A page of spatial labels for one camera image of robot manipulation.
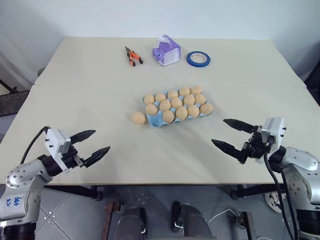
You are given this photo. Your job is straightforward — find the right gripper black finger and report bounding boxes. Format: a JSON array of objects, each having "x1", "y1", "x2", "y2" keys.
[
  {"x1": 211, "y1": 138, "x2": 247, "y2": 161},
  {"x1": 222, "y1": 118, "x2": 258, "y2": 134}
]

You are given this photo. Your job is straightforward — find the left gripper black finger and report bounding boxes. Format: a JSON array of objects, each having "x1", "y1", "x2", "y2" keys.
[
  {"x1": 83, "y1": 146, "x2": 112, "y2": 168},
  {"x1": 69, "y1": 129, "x2": 97, "y2": 145}
]

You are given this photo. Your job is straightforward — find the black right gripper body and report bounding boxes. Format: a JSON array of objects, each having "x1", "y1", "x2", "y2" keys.
[{"x1": 238, "y1": 124, "x2": 275, "y2": 165}]

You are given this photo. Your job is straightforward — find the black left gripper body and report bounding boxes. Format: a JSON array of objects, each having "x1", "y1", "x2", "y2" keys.
[{"x1": 61, "y1": 144, "x2": 86, "y2": 171}]

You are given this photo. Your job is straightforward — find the blue egg carton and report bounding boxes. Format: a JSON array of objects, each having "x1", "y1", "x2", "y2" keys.
[{"x1": 142, "y1": 87, "x2": 214, "y2": 127}]

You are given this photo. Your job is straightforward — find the black table leg bar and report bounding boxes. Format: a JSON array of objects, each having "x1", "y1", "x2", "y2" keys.
[
  {"x1": 230, "y1": 183, "x2": 286, "y2": 201},
  {"x1": 43, "y1": 184, "x2": 104, "y2": 202}
]

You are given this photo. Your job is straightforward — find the white round floor fixture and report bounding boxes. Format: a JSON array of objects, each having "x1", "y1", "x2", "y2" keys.
[{"x1": 264, "y1": 190, "x2": 287, "y2": 214}]

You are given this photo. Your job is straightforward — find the dark rounded shape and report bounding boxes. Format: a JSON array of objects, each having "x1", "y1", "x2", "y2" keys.
[
  {"x1": 116, "y1": 206, "x2": 149, "y2": 240},
  {"x1": 170, "y1": 200, "x2": 217, "y2": 240}
]

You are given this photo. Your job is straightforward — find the blue tape roll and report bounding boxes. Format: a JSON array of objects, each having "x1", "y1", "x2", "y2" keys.
[{"x1": 185, "y1": 50, "x2": 211, "y2": 68}]

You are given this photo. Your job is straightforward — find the dark background object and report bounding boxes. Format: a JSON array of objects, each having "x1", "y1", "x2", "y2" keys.
[{"x1": 303, "y1": 66, "x2": 320, "y2": 101}]

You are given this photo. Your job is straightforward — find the purple tissue pack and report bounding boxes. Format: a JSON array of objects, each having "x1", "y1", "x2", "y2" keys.
[{"x1": 151, "y1": 35, "x2": 182, "y2": 67}]

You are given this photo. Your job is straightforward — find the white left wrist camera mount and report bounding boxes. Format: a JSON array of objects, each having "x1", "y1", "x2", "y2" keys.
[{"x1": 44, "y1": 128, "x2": 73, "y2": 174}]

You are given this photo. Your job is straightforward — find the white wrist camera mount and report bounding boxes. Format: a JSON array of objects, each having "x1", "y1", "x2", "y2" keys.
[
  {"x1": 254, "y1": 116, "x2": 286, "y2": 165},
  {"x1": 44, "y1": 128, "x2": 73, "y2": 174}
]

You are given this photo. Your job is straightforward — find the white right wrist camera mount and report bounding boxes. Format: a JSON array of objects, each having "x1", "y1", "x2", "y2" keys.
[{"x1": 254, "y1": 116, "x2": 286, "y2": 165}]

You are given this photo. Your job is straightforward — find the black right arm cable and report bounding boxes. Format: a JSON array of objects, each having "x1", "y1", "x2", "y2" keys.
[{"x1": 262, "y1": 149, "x2": 302, "y2": 240}]

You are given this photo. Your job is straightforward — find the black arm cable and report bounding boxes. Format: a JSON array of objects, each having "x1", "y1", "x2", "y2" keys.
[
  {"x1": 19, "y1": 125, "x2": 50, "y2": 165},
  {"x1": 262, "y1": 149, "x2": 302, "y2": 240}
]

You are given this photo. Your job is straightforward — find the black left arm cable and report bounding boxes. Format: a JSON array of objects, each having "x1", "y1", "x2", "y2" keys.
[{"x1": 19, "y1": 125, "x2": 50, "y2": 165}]

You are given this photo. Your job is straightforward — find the rusty brown metal bracket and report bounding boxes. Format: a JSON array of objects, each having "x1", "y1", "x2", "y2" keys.
[
  {"x1": 236, "y1": 210, "x2": 257, "y2": 240},
  {"x1": 101, "y1": 200, "x2": 121, "y2": 240}
]

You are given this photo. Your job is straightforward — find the white floor cable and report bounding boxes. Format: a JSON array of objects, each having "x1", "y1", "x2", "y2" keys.
[{"x1": 206, "y1": 208, "x2": 240, "y2": 224}]

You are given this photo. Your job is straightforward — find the black stand frame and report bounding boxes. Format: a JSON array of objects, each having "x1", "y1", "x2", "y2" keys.
[{"x1": 0, "y1": 77, "x2": 31, "y2": 117}]

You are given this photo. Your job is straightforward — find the orange handled pliers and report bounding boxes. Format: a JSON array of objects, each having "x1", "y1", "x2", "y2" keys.
[{"x1": 124, "y1": 45, "x2": 144, "y2": 68}]

